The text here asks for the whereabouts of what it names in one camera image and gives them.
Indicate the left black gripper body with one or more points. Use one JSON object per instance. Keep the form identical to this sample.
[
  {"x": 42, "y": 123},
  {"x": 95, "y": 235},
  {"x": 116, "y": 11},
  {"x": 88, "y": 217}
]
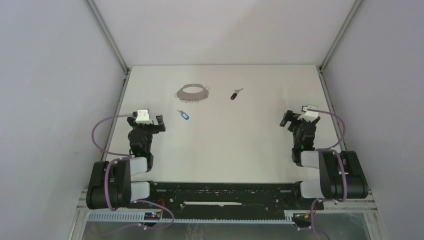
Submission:
[{"x": 147, "y": 130}]

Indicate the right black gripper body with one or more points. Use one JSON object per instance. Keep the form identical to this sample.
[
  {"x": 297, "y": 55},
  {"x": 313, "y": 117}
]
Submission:
[{"x": 296, "y": 122}]

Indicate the key with black fob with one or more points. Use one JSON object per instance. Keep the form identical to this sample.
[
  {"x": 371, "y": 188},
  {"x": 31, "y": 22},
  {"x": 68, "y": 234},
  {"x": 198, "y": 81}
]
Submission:
[{"x": 235, "y": 94}]

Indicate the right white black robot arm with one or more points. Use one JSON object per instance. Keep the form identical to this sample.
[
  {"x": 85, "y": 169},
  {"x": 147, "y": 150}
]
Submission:
[{"x": 341, "y": 176}]

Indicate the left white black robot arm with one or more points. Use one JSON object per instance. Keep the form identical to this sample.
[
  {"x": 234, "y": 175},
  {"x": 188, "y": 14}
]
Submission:
[{"x": 110, "y": 184}]

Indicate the key with blue tag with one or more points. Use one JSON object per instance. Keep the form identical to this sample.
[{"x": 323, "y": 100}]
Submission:
[{"x": 184, "y": 115}]

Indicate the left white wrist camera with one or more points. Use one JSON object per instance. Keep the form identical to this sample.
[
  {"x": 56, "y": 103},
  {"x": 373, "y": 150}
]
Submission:
[{"x": 142, "y": 116}]

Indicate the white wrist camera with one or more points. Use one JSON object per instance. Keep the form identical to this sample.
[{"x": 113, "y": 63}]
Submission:
[
  {"x": 142, "y": 116},
  {"x": 309, "y": 113}
]

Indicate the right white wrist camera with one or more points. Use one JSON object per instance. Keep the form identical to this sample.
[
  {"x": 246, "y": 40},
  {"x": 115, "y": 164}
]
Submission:
[{"x": 309, "y": 113}]

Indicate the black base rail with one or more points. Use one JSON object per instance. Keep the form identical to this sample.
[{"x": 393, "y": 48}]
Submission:
[{"x": 238, "y": 201}]

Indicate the grey cable duct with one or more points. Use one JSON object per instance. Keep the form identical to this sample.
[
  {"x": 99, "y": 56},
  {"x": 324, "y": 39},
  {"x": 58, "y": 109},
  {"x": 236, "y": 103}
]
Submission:
[{"x": 142, "y": 217}]

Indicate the left aluminium frame post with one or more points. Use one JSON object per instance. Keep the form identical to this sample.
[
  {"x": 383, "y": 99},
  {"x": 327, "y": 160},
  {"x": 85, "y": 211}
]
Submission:
[{"x": 106, "y": 33}]

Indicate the aluminium frame post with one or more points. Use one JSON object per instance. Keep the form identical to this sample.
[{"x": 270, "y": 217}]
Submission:
[
  {"x": 344, "y": 26},
  {"x": 106, "y": 33}
]

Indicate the right aluminium frame post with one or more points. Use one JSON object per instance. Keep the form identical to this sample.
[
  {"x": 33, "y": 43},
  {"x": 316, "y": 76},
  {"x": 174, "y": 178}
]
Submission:
[{"x": 344, "y": 26}]

